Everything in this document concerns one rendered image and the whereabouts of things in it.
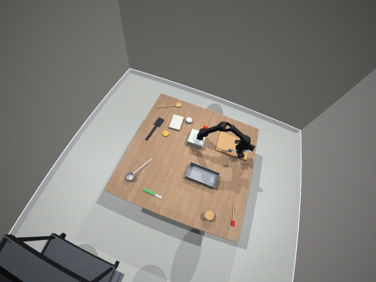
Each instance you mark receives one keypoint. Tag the white jar with wooden lid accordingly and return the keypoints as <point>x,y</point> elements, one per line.
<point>208,215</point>

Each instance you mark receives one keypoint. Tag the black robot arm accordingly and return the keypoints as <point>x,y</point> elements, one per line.
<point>244,139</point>

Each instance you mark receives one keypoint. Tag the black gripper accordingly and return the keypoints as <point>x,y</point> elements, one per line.
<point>240,153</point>

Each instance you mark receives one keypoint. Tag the light brown wooden board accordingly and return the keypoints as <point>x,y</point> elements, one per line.
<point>226,142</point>

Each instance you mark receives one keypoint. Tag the dark grey spatula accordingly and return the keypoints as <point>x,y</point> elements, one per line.
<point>157,123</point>

